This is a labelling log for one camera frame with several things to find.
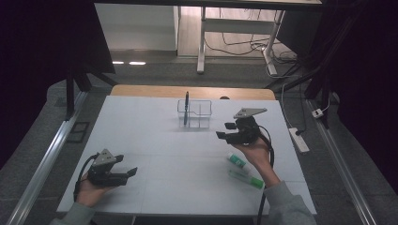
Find aluminium rail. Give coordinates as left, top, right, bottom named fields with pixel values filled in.
left=6, top=90, right=89, bottom=225
left=305, top=98, right=378, bottom=225

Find person's left hand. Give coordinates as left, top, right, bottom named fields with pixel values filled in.
left=75, top=177, right=115, bottom=208

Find wooden table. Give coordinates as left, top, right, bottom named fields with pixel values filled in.
left=110, top=83, right=277, bottom=101

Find black floor cables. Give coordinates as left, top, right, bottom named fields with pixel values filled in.
left=204, top=8, right=299, bottom=80

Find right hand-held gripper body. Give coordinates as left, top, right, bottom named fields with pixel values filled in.
left=227, top=107, right=263, bottom=145

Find white green glue stick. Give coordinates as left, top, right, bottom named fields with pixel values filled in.
left=226, top=152, right=252, bottom=174

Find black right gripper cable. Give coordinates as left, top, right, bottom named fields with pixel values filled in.
left=256, top=125, right=276, bottom=225

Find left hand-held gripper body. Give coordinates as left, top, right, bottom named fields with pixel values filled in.
left=86, top=148, right=130, bottom=188

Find green capped translucent marker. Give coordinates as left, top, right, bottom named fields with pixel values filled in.
left=227, top=169, right=265, bottom=190

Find clear plastic pen organizer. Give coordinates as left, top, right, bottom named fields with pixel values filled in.
left=176, top=98, right=213, bottom=129

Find person's right hand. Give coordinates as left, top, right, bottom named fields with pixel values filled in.
left=234, top=136, right=282, bottom=188

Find blue pen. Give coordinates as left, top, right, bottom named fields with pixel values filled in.
left=183, top=91, right=191, bottom=127

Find black metal stand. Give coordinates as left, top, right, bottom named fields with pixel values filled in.
left=265, top=52, right=333, bottom=129
left=63, top=60, right=119, bottom=122

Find white desk frame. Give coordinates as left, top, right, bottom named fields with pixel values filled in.
left=196, top=6, right=286, bottom=76

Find white power strip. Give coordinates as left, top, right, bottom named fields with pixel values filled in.
left=287, top=127, right=311, bottom=154

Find black rectangular floor frame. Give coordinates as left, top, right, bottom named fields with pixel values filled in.
left=66, top=121, right=91, bottom=144

